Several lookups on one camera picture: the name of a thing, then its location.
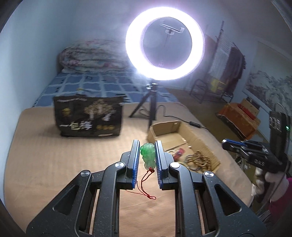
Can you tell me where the white ring light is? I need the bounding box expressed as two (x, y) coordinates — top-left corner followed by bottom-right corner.
(125, 6), (205, 80)

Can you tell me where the black clothes rack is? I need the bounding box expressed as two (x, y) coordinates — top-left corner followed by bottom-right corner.
(189, 21), (246, 104)

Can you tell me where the dark brown bead necklace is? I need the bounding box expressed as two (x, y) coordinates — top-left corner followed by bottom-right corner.
(184, 151), (214, 171)

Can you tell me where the black tripod stand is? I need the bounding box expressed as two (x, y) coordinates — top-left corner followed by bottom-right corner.
(128, 81), (160, 128)

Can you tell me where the red wooden bangle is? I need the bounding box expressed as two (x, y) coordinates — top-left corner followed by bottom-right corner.
(172, 148), (185, 162)

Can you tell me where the green jade pendant red cord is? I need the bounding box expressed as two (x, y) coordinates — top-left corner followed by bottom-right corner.
(124, 143), (158, 201)

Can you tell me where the cardboard box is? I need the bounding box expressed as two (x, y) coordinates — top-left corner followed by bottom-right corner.
(147, 121), (220, 172)

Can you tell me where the yellow box under rack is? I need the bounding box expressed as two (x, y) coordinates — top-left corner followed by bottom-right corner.
(209, 78), (226, 93)

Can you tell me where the black snack bag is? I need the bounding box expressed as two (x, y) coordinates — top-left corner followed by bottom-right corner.
(53, 95), (124, 137)

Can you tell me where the right gloved hand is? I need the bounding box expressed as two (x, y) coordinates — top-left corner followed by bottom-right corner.
(251, 168), (289, 202)

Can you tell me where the landscape painting scroll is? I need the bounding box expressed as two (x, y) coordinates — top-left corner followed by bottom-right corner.
(245, 42), (291, 114)

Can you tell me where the blue checkered bedsheet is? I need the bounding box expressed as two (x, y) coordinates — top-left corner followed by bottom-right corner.
(32, 71), (183, 108)

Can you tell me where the orange patterned box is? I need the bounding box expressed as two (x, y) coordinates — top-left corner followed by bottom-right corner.
(216, 97), (261, 140)

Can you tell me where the phone holder clamp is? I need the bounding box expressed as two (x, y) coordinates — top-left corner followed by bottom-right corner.
(159, 23), (185, 35)

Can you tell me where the black power cable with switch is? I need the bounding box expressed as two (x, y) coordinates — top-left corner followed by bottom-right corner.
(137, 104), (210, 132)

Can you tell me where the folded floral quilt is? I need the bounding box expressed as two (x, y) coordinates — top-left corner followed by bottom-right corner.
(59, 39), (130, 73)

